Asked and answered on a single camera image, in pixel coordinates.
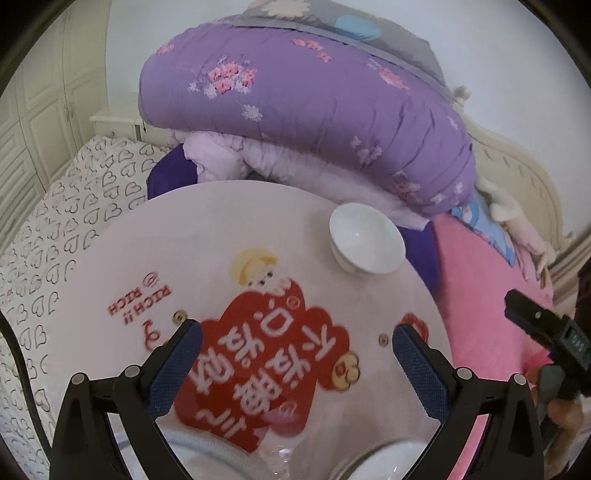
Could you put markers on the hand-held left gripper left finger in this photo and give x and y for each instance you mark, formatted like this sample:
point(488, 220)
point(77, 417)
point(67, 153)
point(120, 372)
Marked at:
point(178, 364)

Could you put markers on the white nightstand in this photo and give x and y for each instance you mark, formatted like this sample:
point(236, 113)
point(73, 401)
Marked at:
point(115, 122)

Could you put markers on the pink bed sheet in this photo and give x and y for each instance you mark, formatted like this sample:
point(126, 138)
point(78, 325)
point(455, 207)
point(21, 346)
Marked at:
point(475, 295)

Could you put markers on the grey flower-print quilt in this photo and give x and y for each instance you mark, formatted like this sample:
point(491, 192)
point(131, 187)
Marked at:
point(392, 41)

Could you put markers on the white bowl with coloured band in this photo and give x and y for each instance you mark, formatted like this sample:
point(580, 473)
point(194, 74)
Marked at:
point(364, 235)

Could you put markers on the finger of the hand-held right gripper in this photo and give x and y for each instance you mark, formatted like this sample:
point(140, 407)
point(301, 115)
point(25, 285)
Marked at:
point(531, 314)

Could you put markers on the cream plush cloth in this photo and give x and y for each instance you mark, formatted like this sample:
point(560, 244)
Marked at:
point(503, 203)

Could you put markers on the large white grey-rimmed plate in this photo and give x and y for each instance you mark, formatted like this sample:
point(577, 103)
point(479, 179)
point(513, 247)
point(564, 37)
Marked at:
point(194, 461)

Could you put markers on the blue cartoon pillow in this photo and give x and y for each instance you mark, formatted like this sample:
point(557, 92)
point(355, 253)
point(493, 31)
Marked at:
point(489, 230)

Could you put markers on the lilac blanket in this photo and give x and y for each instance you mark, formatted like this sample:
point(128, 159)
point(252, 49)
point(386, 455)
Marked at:
point(277, 161)

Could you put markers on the white panelled wardrobe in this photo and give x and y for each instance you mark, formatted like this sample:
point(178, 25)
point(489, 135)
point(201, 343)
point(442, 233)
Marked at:
point(41, 92)

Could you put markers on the round pink printed table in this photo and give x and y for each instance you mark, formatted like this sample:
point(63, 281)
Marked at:
point(184, 240)

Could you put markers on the purple floral quilt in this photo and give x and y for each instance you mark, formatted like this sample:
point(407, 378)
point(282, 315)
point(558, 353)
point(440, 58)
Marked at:
point(300, 115)

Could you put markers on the person's right hand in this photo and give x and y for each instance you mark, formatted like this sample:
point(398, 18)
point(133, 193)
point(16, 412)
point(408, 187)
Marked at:
point(565, 415)

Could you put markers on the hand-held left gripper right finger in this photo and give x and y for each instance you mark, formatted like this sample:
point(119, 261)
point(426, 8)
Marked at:
point(422, 369)

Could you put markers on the cream carved headboard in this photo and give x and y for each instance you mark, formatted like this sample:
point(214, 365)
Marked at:
point(531, 175)

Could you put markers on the white heart-print bed sheet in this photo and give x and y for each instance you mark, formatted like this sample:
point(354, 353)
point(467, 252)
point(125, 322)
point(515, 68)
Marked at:
point(55, 230)

